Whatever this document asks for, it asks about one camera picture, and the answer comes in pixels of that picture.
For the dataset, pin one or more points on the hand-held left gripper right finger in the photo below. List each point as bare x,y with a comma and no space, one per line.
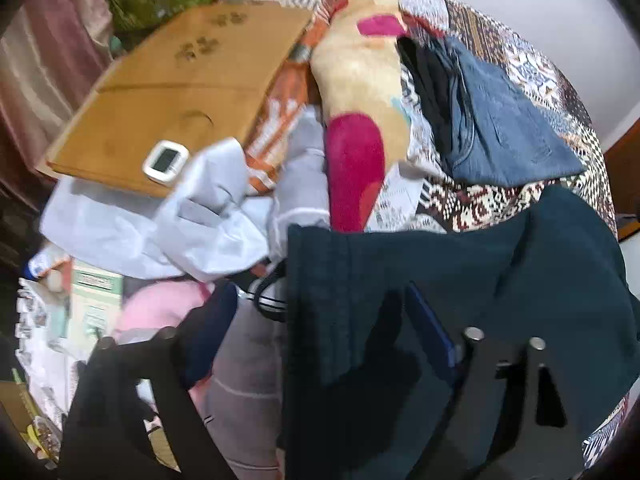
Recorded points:
431,332

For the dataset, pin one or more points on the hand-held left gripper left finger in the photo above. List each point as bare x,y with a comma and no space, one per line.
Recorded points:
169,375

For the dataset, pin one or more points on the dark teal pants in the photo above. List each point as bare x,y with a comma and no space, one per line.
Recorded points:
450,260

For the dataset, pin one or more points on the pale grey pants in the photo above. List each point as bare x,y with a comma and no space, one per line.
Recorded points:
302,175

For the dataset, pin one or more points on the navy cloth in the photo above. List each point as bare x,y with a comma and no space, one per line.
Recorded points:
210,330

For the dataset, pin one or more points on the pink cloth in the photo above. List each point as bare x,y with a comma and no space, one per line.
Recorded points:
160,305

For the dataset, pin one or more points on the grey striped garment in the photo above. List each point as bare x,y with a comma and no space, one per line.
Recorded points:
245,385

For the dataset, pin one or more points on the green and white carton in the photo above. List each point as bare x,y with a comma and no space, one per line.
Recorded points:
92,300

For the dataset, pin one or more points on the white printed cloth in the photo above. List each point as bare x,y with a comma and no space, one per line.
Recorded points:
45,355

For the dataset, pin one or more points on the light grey garment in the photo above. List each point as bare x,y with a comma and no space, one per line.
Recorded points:
150,230

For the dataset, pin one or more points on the white digital timer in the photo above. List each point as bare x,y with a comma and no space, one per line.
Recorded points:
165,161

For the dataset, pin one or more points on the blue jeans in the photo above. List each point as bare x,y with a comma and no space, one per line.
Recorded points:
505,125

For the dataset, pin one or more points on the black garment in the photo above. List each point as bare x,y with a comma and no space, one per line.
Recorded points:
430,95

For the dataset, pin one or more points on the wooden door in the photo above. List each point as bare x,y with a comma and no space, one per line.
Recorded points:
625,180

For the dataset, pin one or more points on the beige blanket with pink shapes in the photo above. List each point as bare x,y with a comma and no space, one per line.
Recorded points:
360,85

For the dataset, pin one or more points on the orange patterned cloth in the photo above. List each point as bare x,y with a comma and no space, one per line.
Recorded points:
287,105

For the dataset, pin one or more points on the wooden lap board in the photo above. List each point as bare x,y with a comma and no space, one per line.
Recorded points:
185,85

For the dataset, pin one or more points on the patchwork printed bedsheet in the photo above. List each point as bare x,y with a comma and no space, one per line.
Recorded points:
510,40

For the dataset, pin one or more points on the pink curtain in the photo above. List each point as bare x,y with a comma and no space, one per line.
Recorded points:
45,60

